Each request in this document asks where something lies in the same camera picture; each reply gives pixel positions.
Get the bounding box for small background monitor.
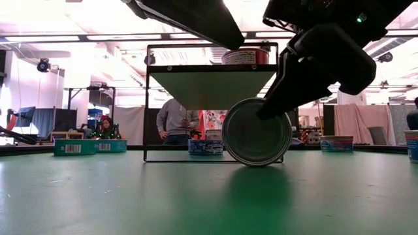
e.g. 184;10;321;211
13;106;37;128

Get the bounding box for black panel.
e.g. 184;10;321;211
323;104;336;136
54;108;78;131

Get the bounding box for pink curtain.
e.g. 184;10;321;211
333;103;392;146

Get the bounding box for black monitor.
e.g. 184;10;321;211
287;107;300;130

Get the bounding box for wooden shelf black metal frame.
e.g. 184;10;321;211
144;41;284;164

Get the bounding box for black metal stand frame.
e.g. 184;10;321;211
67;86;116;131

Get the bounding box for black curtain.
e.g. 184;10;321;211
148;107;164;146

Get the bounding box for blue fish-print can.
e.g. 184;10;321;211
188;139;225;157

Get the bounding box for red white-label can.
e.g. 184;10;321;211
221;47;270;65

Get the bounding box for wooden background table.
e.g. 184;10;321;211
50;131;85;141

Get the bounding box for white storage box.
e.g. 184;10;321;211
204;129;225;142

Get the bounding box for blue-grey curtain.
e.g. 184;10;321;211
31;108;56;138

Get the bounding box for black metal table frame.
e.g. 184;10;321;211
0;144;418;157

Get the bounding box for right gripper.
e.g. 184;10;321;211
257;0;414;120

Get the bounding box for ceiling light strip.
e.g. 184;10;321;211
0;29;418;42

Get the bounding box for red curtain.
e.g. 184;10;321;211
197;110;206;142

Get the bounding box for green table mat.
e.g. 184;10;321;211
0;149;418;235

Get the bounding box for silver ceiling air duct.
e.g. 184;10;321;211
208;47;229;65

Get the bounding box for white green-label can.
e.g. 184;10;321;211
221;97;293;167

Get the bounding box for person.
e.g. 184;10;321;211
406;97;418;131
97;114;119;140
155;97;201;146

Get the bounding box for floral cloth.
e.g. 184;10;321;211
204;110;229;131

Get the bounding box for red black background robot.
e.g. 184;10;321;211
0;108;37;147

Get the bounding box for teal can silver lid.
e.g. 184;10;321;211
97;139;128;153

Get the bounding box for silver-lid seafood can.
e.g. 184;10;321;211
54;138;99;157

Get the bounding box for white curtain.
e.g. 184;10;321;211
112;105;145;146

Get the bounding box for blue red-stripe can gold lid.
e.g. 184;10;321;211
404;129;418;165
319;135;354;153

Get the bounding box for grey curtain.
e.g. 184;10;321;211
388;103;415;140

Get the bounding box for white cylindrical column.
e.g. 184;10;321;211
338;90;367;106

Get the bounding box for background robot green lights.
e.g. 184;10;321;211
85;120;123;140

